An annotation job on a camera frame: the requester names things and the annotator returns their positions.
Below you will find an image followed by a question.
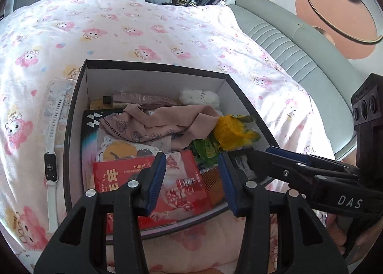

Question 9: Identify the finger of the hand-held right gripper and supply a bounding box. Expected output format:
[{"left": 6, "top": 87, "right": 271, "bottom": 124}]
[
  {"left": 266, "top": 146, "right": 360, "bottom": 175},
  {"left": 248, "top": 150, "right": 332, "bottom": 195}
]

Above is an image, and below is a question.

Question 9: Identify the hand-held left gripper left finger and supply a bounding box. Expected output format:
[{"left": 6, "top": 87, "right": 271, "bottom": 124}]
[{"left": 34, "top": 152, "right": 167, "bottom": 274}]

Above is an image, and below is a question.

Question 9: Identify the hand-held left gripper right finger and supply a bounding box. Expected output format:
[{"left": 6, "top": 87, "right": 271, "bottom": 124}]
[{"left": 218, "top": 153, "right": 349, "bottom": 274}]

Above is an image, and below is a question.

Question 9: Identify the orange cartoon sticker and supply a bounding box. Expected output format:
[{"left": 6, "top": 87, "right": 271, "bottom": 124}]
[{"left": 97, "top": 136, "right": 160, "bottom": 162}]

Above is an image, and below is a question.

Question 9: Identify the pink printed cloth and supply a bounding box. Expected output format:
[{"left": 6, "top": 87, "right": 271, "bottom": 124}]
[{"left": 99, "top": 104, "right": 220, "bottom": 149}]

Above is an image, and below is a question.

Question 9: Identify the black cardboard box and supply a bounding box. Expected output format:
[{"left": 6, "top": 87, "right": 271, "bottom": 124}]
[{"left": 62, "top": 59, "right": 283, "bottom": 246}]

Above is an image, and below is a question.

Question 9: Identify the person's right hand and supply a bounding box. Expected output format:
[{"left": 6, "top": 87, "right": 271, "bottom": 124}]
[{"left": 325, "top": 211, "right": 350, "bottom": 257}]

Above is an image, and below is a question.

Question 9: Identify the wooden comb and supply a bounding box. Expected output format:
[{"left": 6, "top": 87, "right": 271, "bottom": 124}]
[{"left": 200, "top": 168, "right": 225, "bottom": 207}]

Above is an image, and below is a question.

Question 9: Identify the green snack packet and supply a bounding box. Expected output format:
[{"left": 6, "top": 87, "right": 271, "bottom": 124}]
[{"left": 191, "top": 139, "right": 228, "bottom": 170}]

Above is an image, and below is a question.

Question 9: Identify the yellow artificial flower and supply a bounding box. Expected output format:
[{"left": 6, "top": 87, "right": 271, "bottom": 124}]
[{"left": 214, "top": 115, "right": 261, "bottom": 152}]

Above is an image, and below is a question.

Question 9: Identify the black rainbow screen protector package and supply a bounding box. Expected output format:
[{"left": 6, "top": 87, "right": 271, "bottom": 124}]
[{"left": 81, "top": 109, "right": 120, "bottom": 194}]

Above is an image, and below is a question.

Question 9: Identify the brown cosmetic tube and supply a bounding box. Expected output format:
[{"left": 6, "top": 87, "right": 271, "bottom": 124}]
[{"left": 102, "top": 91, "right": 180, "bottom": 107}]

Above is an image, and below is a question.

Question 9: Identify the white plush toy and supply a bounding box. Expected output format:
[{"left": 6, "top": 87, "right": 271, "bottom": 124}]
[{"left": 180, "top": 89, "right": 220, "bottom": 108}]

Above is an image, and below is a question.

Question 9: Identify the white smartwatch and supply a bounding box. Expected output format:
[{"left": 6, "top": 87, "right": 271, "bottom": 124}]
[{"left": 43, "top": 96, "right": 66, "bottom": 229}]

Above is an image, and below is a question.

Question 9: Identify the grey padded headboard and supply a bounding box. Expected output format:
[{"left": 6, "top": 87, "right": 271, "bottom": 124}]
[{"left": 224, "top": 0, "right": 372, "bottom": 161}]

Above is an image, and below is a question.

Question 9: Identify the pink cartoon printed blanket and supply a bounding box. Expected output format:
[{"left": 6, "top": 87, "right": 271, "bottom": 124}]
[{"left": 0, "top": 0, "right": 342, "bottom": 274}]

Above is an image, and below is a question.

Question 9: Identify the round orange wall decoration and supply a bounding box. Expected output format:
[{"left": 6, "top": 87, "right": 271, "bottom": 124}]
[{"left": 295, "top": 0, "right": 383, "bottom": 60}]

